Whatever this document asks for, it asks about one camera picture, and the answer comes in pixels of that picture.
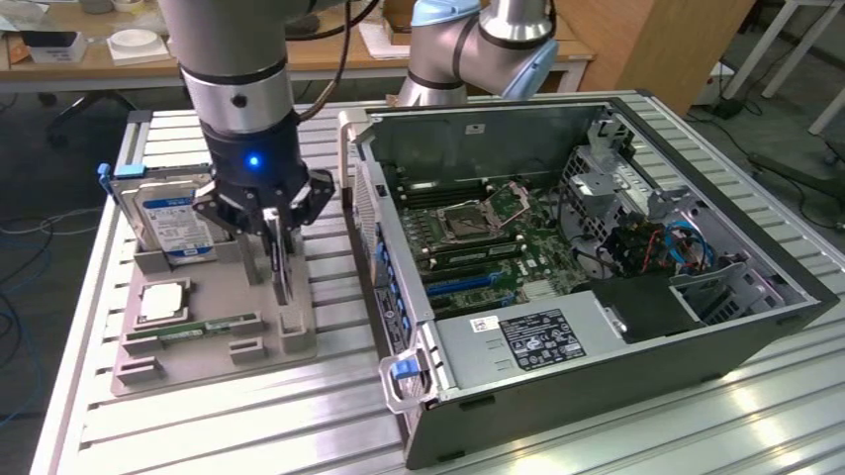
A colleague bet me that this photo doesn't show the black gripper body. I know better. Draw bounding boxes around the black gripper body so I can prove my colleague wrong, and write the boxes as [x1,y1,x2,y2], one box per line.
[199,112,313,235]

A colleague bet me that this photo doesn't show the black graphics card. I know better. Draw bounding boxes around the black graphics card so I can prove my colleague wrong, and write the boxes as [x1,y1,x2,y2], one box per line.
[262,207,300,306]

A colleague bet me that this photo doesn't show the RAM slot white clips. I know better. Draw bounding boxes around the RAM slot white clips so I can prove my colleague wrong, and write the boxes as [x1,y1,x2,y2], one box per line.
[393,176,492,192]
[396,187,496,202]

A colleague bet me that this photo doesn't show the grey parts rack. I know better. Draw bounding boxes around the grey parts rack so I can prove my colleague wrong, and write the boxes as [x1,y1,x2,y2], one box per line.
[110,226,318,399]

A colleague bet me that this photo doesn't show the silver CPU chip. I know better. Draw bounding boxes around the silver CPU chip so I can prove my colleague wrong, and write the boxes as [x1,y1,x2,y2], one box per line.
[139,284,186,319]

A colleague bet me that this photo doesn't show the CPU socket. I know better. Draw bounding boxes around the CPU socket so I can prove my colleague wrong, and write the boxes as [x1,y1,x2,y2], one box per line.
[438,201,496,243]

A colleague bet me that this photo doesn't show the green RAM stick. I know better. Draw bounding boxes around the green RAM stick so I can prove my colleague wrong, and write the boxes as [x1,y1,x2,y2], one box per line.
[129,316,261,343]
[429,237,525,269]

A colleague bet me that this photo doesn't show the white papers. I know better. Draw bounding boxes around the white papers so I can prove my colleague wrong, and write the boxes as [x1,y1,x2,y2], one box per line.
[360,22,416,59]

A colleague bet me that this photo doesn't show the wooden desk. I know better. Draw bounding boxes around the wooden desk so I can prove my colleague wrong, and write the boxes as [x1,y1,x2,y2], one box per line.
[0,0,597,95]

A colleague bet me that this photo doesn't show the blue expansion slot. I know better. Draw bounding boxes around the blue expansion slot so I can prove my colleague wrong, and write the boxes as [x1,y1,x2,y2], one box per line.
[424,273,502,299]

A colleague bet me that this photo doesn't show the metal socket cover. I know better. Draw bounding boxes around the metal socket cover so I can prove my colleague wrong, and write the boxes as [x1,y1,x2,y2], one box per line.
[485,181,539,230]

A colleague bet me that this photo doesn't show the cardboard box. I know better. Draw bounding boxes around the cardboard box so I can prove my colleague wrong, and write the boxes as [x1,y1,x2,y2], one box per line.
[384,0,420,34]

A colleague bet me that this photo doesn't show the white box with dark top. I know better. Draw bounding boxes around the white box with dark top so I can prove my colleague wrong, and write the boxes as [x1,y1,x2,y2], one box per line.
[23,31,89,64]

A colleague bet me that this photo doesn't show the green motherboard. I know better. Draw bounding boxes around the green motherboard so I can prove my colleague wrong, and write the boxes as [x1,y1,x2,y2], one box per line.
[386,167,600,321]

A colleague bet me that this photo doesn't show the silver chipset heatsink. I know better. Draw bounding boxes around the silver chipset heatsink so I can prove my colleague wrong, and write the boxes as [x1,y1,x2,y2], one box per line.
[525,280,564,302]

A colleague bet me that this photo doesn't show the grey power supply unit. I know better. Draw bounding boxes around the grey power supply unit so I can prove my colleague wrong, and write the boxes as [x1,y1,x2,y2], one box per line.
[432,290,628,393]

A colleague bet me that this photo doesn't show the tall metal disk bay cage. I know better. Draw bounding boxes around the tall metal disk bay cage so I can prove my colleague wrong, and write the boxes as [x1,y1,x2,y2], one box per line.
[557,117,663,248]

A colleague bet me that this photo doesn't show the black plastic shroud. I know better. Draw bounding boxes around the black plastic shroud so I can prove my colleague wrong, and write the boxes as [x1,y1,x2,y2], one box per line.
[589,273,703,346]

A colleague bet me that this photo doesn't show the wooden cabinet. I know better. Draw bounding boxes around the wooden cabinet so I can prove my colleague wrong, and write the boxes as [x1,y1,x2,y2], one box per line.
[560,0,760,116]

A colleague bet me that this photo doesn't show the black power adapter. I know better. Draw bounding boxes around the black power adapter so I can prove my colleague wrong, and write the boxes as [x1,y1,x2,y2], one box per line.
[711,98,748,120]

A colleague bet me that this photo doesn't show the low metal disk bay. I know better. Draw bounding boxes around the low metal disk bay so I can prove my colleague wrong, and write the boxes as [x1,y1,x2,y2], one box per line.
[667,259,791,328]

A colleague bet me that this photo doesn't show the black floor stand base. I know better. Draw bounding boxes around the black floor stand base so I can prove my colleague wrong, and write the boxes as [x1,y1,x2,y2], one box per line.
[745,152,845,199]

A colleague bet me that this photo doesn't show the hard disk with blue bracket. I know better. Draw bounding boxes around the hard disk with blue bracket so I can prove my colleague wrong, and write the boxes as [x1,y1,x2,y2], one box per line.
[97,162,230,271]

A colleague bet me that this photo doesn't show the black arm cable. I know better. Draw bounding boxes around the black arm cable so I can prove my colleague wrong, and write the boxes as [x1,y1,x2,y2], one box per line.
[285,0,386,122]

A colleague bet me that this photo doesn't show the red black power wire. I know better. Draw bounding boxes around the red black power wire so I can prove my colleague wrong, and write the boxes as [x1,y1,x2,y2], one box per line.
[597,222,665,278]

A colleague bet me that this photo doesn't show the blue data wire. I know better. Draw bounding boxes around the blue data wire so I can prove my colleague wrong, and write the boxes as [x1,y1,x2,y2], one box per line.
[664,220,720,274]

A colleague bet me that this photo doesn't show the white table frame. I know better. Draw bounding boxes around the white table frame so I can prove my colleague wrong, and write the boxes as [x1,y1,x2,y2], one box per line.
[723,0,845,136]

